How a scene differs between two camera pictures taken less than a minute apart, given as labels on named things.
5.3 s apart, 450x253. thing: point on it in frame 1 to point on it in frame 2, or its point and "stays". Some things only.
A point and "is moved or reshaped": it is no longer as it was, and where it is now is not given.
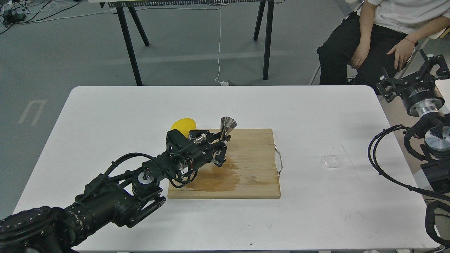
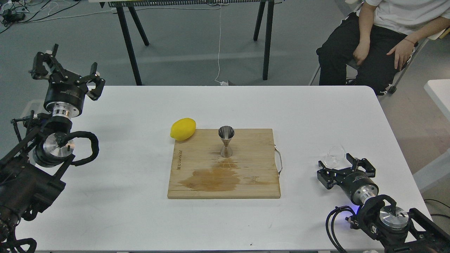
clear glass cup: (335, 153) stays
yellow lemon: (184, 125) stays
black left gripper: (185, 157) to (65, 95)
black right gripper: (419, 93) to (358, 185)
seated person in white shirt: (377, 41) stays
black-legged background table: (121, 5) stays
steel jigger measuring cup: (229, 123) is moved or reshaped
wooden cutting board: (250, 170) stays
